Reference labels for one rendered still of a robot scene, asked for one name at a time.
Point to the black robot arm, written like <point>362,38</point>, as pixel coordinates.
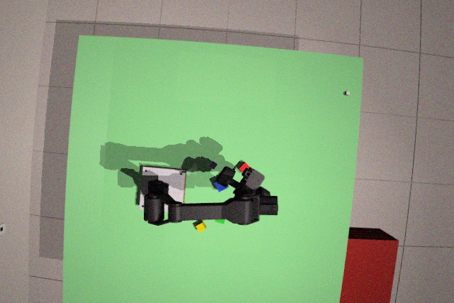
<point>243,209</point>

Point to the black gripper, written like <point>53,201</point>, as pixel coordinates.
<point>225,178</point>

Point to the blue block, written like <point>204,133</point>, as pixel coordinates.
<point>219,187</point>

